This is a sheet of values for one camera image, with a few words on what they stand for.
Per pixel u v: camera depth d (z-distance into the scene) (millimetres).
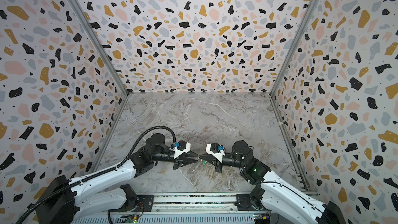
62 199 395
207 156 593
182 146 588
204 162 642
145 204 734
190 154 704
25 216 351
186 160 654
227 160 616
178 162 632
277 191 498
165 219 779
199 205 750
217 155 595
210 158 627
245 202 741
